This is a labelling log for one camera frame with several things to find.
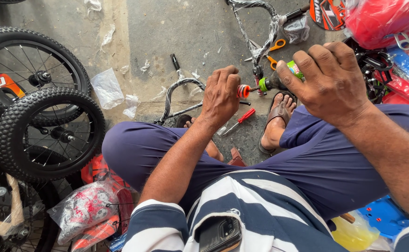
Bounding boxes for person's left hand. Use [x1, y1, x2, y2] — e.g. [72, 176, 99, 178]
[200, 65, 242, 129]

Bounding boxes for person's right hand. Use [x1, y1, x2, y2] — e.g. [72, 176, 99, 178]
[276, 42, 372, 129]

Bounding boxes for dark bottle with green nozzle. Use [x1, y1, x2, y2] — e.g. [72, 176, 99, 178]
[259, 60, 305, 94]

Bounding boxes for plastic wrapped black curved bar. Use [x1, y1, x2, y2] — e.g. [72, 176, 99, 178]
[154, 53, 251, 126]

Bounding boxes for brown leather sandal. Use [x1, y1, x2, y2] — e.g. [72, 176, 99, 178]
[258, 91, 298, 155]
[175, 114, 193, 129]

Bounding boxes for brown wooden block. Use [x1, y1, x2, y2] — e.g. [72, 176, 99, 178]
[227, 147, 248, 167]

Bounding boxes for crumpled clear plastic scrap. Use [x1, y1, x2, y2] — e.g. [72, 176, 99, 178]
[123, 94, 141, 120]

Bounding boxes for orange black number plate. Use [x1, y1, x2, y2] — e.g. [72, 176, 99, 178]
[308, 0, 347, 32]

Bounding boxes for blue trousers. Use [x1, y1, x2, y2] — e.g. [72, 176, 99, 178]
[102, 104, 409, 222]

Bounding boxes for torn clear plastic strip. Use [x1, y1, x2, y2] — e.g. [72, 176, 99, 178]
[99, 23, 116, 49]

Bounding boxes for blue white striped shirt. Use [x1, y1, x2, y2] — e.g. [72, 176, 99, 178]
[121, 170, 409, 252]

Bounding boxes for black pedals bundle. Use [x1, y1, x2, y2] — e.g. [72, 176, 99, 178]
[343, 37, 395, 104]

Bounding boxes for black phone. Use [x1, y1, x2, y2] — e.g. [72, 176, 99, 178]
[194, 216, 243, 252]

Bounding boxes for orange plastic wrapped part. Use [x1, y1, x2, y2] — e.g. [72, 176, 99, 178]
[81, 154, 132, 196]

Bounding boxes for red plastic wrapped bicycle part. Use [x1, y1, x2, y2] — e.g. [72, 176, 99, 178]
[344, 0, 409, 50]

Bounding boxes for red white printed bagged part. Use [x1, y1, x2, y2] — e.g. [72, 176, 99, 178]
[47, 180, 122, 245]

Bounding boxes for yellow plastic bag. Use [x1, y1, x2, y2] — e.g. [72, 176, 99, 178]
[331, 210, 381, 252]

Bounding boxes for orange bagged plastic guard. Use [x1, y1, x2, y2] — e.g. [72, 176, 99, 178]
[71, 214, 122, 252]

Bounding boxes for blue plastic basket part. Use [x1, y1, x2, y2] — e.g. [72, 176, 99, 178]
[356, 195, 409, 243]

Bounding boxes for small knobby bicycle wheel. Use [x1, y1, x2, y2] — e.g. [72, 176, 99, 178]
[0, 87, 106, 183]

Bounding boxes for large knobby bicycle wheel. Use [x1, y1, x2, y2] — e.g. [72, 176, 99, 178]
[0, 27, 92, 127]

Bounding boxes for red handled screwdriver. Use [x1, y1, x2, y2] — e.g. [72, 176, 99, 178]
[222, 108, 256, 137]

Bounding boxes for plastic wrapped black handlebar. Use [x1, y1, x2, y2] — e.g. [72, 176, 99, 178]
[225, 0, 311, 96]

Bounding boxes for orange handled scissors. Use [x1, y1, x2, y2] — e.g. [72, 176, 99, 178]
[244, 39, 286, 71]

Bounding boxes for clear plastic handlebar wrap bag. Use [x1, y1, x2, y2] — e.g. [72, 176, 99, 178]
[282, 14, 310, 45]

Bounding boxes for red plastic wrapped frame tube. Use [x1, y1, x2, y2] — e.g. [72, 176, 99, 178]
[373, 70, 409, 111]

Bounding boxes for silver metal bracket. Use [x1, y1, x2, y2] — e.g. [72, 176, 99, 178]
[394, 32, 409, 51]

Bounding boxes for orange frame plate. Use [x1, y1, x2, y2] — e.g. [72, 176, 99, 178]
[0, 73, 27, 99]

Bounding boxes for bicycle rear wheel with chain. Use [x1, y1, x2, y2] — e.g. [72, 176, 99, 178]
[0, 146, 85, 252]

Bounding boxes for paper wrapped bicycle frame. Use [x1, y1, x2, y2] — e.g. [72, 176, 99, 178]
[0, 173, 26, 239]

